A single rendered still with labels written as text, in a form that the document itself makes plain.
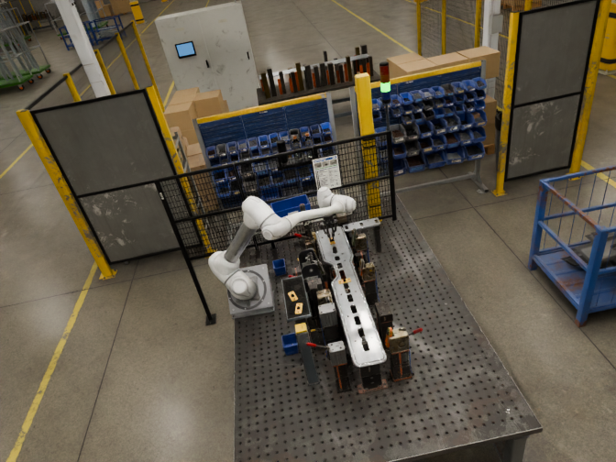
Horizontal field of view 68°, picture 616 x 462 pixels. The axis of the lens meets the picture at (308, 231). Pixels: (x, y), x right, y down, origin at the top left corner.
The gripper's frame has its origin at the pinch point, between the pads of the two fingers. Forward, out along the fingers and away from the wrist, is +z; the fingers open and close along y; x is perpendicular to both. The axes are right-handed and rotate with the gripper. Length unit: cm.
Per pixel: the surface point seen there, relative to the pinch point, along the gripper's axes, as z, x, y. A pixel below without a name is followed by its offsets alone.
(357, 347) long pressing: 5, -105, -5
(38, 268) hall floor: 104, 218, -350
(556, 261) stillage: 89, 14, 197
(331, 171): -25, 55, 14
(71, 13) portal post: -151, 367, -237
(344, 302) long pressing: 5, -67, -5
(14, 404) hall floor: 104, 3, -295
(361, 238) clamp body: 1.9, -8.1, 21.2
